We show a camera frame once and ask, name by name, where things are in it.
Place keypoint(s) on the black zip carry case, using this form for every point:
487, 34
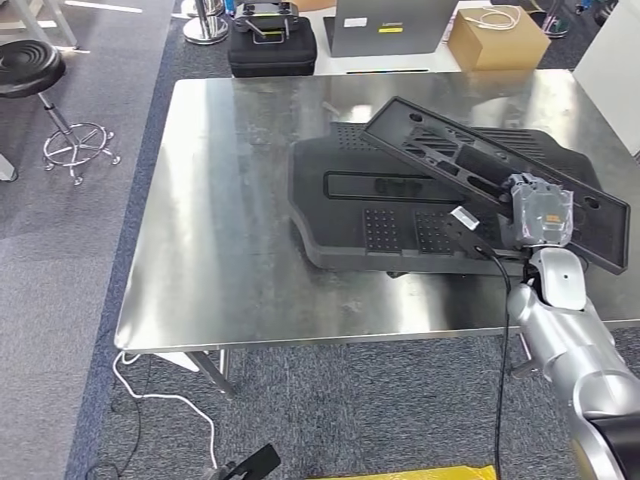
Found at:
272, 53

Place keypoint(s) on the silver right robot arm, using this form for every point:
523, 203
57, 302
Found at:
564, 331

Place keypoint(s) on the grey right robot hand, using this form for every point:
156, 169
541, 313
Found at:
543, 212

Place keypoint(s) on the stainless steel workbench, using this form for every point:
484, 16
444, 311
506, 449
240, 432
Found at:
225, 232

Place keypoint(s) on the brown cardboard box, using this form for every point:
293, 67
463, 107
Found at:
500, 46

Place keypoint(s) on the black plastic grid panel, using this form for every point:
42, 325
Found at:
350, 232

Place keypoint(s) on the grey laptop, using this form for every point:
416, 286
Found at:
390, 30

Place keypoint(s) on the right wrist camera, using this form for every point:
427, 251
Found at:
465, 228

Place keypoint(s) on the black plastic plate frame part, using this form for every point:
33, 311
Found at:
390, 136

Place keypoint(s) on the black round stool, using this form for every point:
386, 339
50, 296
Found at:
30, 66

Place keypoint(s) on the white flat panel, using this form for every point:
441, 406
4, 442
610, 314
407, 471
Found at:
615, 79

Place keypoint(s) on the chrome stanchion post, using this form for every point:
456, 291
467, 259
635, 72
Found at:
205, 30

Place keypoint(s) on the yellow floor tape strip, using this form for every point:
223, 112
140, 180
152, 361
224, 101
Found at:
400, 474

